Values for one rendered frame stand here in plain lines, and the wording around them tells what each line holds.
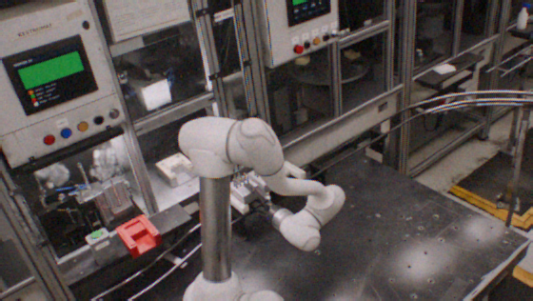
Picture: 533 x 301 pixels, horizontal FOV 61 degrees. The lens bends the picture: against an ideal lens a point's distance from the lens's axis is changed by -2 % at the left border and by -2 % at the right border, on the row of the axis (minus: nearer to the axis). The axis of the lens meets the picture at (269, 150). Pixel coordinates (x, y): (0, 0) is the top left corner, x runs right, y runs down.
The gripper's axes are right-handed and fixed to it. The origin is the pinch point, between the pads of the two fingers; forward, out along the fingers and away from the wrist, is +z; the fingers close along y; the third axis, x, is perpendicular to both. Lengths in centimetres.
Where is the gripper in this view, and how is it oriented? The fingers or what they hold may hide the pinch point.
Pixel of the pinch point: (250, 194)
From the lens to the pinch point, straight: 202.8
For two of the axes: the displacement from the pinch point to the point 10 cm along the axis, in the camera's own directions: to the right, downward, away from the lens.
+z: -6.1, -3.9, 6.9
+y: -1.1, -8.2, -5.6
